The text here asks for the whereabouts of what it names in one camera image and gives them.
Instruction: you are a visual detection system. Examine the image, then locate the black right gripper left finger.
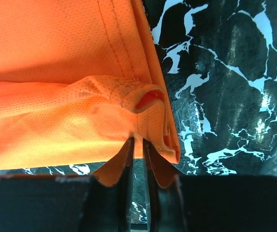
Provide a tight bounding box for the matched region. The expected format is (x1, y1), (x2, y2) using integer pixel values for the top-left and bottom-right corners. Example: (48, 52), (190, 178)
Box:
(89, 138), (134, 232)

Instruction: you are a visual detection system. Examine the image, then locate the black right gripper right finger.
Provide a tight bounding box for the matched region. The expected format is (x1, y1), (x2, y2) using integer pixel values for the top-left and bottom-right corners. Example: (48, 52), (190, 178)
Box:
(143, 139), (187, 232)

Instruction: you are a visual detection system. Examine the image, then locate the orange t shirt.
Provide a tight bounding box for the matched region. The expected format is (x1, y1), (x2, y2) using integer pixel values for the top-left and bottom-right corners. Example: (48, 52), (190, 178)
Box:
(0, 0), (180, 170)

